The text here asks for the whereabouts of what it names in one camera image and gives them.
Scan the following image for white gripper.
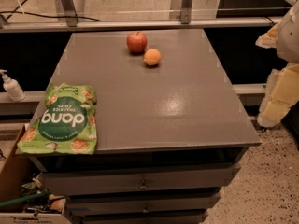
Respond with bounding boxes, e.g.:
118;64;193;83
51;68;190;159
255;0;299;128

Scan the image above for orange fruit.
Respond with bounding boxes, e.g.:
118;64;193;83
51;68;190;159
144;49;162;66

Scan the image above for grey drawer cabinet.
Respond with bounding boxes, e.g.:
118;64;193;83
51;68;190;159
32;29;260;224

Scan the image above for red apple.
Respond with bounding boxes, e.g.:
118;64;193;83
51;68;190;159
126;32;148;53

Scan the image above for green dang chips bag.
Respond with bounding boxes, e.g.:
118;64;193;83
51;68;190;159
17;83;97;154

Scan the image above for white pump bottle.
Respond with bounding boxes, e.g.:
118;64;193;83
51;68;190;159
0;69;25;102

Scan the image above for cardboard box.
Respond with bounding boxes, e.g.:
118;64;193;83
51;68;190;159
0;123;71;224

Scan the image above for metal frame rail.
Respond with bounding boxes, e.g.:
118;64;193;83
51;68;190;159
0;17;282;33

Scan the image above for black cable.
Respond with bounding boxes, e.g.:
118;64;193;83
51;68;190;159
0;0;101;22

